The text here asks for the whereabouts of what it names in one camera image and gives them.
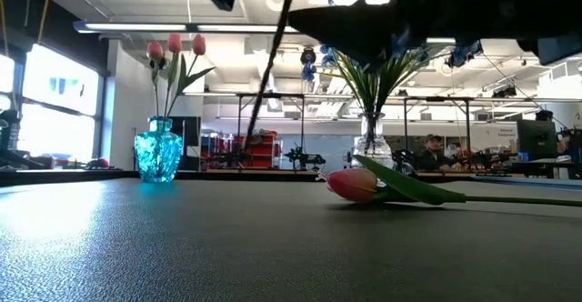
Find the pink artificial tulip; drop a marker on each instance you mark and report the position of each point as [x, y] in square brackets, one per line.
[155, 50]
[174, 43]
[352, 184]
[198, 44]

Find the blue artificial flower bunch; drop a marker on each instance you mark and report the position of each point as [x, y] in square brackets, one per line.
[370, 88]

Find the black background robot arm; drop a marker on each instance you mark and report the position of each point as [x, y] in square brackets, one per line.
[304, 158]

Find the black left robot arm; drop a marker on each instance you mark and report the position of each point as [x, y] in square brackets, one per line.
[13, 152]

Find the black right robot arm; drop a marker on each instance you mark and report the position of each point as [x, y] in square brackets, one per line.
[559, 49]

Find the clear cut-glass vase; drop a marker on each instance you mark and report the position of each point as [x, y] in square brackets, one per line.
[373, 149]

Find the blue glass vase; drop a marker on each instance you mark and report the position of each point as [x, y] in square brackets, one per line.
[158, 154]

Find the black hanging ceiling device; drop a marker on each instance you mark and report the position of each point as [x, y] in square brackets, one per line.
[308, 56]

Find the long ceiling light strip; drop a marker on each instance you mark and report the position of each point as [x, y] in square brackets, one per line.
[136, 27]

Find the person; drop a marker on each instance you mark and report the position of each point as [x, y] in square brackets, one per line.
[544, 115]
[434, 158]

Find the black computer monitor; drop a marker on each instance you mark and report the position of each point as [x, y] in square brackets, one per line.
[536, 140]
[188, 133]

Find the red tool cabinet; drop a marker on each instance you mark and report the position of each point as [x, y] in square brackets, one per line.
[263, 152]

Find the small red object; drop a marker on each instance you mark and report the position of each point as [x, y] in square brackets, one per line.
[99, 163]

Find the large bright window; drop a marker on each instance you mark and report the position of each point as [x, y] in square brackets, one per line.
[59, 129]

